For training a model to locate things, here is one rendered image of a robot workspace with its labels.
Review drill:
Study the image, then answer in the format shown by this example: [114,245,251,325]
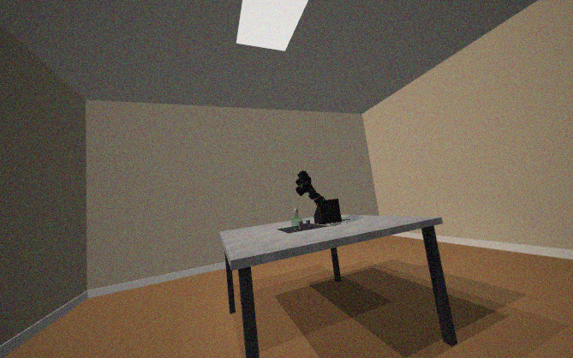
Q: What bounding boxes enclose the green glass bottle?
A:
[291,209,303,228]

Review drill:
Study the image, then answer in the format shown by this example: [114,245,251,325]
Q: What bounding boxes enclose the dark grey square mat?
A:
[277,224,328,233]

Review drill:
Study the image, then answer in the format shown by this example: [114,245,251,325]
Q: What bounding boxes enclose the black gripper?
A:
[295,176,318,200]

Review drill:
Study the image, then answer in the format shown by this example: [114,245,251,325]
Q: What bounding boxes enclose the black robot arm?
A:
[296,170,325,206]

